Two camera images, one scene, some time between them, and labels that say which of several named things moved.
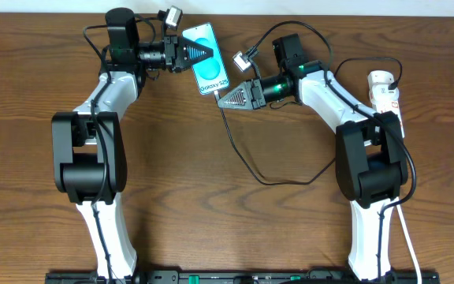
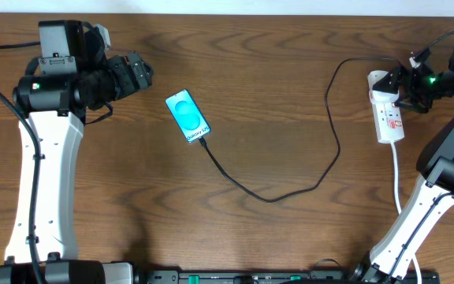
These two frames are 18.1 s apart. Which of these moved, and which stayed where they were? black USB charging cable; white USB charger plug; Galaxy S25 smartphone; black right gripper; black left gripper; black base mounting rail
Moved: Galaxy S25 smartphone; black left gripper; black right gripper; black USB charging cable
Stayed: white USB charger plug; black base mounting rail
